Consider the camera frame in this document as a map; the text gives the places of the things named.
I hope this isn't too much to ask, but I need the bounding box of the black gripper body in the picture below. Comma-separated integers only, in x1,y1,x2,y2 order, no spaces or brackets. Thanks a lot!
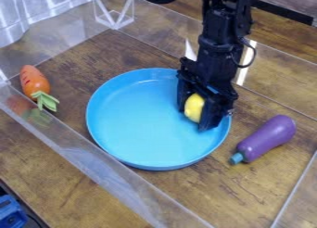
177,35,243,101

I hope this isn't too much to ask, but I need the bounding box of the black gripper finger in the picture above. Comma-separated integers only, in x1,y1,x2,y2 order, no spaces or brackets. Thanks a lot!
177,73,205,112
199,94,235,132

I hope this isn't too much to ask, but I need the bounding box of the yellow toy lemon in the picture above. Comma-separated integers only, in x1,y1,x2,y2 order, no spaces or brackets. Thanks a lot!
185,94,205,122

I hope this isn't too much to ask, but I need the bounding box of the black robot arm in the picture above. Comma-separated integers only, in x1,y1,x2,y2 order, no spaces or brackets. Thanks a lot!
177,0,253,131

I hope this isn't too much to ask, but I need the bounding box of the blue round tray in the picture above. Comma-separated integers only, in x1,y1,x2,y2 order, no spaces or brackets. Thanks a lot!
86,68,232,171

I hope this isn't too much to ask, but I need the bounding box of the purple toy eggplant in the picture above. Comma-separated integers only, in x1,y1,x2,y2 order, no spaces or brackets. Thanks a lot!
229,115,296,164

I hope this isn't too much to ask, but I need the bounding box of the orange toy carrot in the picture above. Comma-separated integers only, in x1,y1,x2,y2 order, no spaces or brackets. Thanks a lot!
21,65,60,112

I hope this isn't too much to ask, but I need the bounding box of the white grid curtain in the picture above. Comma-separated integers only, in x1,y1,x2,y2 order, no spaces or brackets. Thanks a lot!
0,0,92,48

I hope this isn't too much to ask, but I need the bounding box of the blue object at corner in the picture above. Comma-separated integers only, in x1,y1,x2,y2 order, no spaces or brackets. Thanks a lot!
0,195,27,228

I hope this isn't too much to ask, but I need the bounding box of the clear acrylic enclosure wall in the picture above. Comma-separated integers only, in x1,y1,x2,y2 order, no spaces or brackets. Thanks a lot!
0,0,317,228

